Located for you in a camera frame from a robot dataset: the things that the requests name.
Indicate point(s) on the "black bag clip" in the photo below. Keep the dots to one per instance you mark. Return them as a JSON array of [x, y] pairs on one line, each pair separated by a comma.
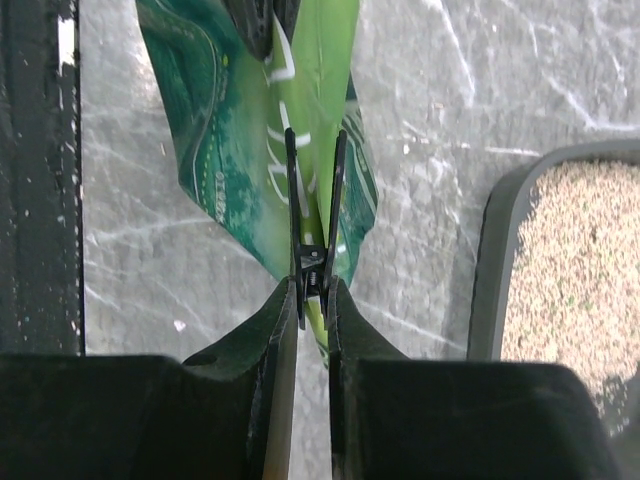
[[313, 247]]

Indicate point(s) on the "grey litter box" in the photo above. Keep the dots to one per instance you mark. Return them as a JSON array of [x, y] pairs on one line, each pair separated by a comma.
[[510, 202]]

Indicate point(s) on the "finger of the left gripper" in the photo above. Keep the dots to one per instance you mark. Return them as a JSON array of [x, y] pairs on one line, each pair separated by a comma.
[[254, 21]]

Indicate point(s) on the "litter granules in box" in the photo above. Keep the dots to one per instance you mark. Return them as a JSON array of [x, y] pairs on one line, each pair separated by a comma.
[[573, 295]]

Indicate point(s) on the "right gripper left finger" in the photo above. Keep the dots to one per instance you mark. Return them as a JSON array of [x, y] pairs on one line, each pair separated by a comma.
[[223, 413]]

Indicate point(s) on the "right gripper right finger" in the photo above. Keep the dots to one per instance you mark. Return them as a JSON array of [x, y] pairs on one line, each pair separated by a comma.
[[394, 417]]

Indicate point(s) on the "green litter bag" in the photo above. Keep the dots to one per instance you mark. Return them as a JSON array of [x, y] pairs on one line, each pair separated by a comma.
[[228, 111]]

